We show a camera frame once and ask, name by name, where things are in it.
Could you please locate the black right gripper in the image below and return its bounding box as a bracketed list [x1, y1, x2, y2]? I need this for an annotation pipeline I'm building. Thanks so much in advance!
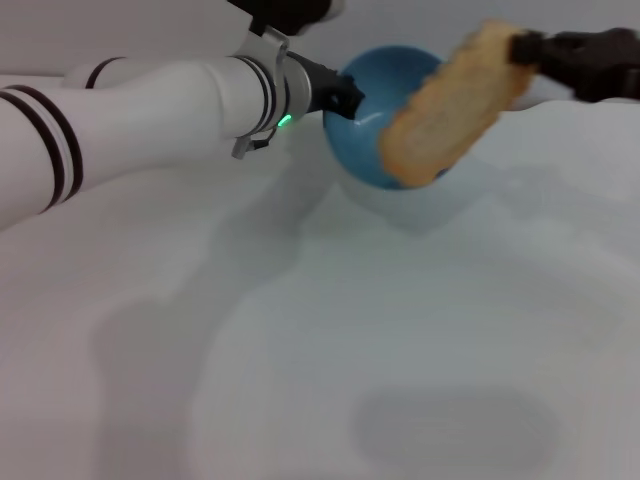
[509, 27, 640, 104]

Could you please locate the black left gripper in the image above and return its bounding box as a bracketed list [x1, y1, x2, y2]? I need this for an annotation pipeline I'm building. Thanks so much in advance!
[288, 49, 366, 121]

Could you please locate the blue bowl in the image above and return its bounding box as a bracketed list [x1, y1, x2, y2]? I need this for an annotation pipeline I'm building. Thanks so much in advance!
[322, 44, 452, 194]

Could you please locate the orange striped bread loaf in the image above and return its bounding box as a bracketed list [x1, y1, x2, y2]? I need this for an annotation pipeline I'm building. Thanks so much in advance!
[377, 19, 536, 189]

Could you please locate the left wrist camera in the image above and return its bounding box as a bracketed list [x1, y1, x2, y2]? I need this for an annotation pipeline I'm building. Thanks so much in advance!
[227, 0, 346, 64]

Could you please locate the left wrist cable with connector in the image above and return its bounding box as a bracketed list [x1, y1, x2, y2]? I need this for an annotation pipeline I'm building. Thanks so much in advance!
[230, 127, 279, 160]

